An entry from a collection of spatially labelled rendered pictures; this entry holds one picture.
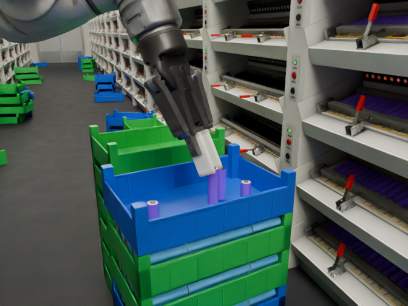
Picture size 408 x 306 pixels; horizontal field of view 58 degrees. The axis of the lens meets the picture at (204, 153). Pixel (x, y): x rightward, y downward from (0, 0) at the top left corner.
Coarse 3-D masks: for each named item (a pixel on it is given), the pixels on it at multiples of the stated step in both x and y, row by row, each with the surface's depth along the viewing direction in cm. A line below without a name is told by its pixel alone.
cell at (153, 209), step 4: (152, 200) 57; (156, 200) 57; (148, 204) 56; (152, 204) 56; (156, 204) 56; (148, 208) 56; (152, 208) 56; (156, 208) 56; (148, 212) 56; (152, 212) 56; (156, 212) 56; (148, 216) 57; (152, 216) 56; (156, 216) 57
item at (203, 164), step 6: (198, 138) 58; (204, 144) 58; (204, 150) 58; (198, 156) 59; (204, 156) 59; (198, 162) 60; (204, 162) 59; (210, 162) 59; (198, 168) 60; (204, 168) 59; (210, 168) 59; (204, 174) 60; (210, 174) 59
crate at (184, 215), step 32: (224, 160) 82; (128, 192) 72; (160, 192) 75; (192, 192) 75; (256, 192) 75; (288, 192) 66; (128, 224) 56; (160, 224) 55; (192, 224) 58; (224, 224) 61
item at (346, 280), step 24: (312, 216) 113; (312, 240) 110; (336, 240) 104; (360, 240) 102; (312, 264) 104; (336, 264) 96; (360, 264) 95; (384, 264) 93; (336, 288) 96; (360, 288) 91; (384, 288) 88
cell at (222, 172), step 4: (224, 168) 70; (220, 172) 69; (224, 172) 70; (220, 176) 70; (224, 176) 70; (220, 180) 70; (224, 180) 70; (220, 184) 70; (224, 184) 70; (220, 188) 70; (224, 188) 71; (220, 192) 71; (224, 192) 71; (220, 196) 71; (224, 196) 71
